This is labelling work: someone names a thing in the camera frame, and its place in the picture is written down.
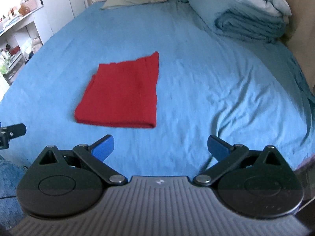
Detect red clothing garment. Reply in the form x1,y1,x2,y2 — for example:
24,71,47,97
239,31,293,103
74,52,159,128

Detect red box on shelf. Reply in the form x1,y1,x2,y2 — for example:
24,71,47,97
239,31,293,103
9,46,20,55

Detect blue bed sheet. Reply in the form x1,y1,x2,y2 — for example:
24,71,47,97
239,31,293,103
1,0,314,177

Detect white bag under shelf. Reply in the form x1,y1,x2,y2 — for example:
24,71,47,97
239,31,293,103
27,37,43,55

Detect white shelf unit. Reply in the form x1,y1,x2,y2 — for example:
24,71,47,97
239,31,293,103
1,5,53,85

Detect brown teddy bear on shelf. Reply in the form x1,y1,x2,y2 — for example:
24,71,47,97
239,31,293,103
18,4,31,17

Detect pink ribbed container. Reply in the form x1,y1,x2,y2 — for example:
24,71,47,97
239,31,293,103
24,0,38,11

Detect white wardrobe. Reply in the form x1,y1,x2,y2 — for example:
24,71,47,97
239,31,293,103
41,0,86,34

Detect folded teal blanket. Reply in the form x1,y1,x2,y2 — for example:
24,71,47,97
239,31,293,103
180,0,286,43

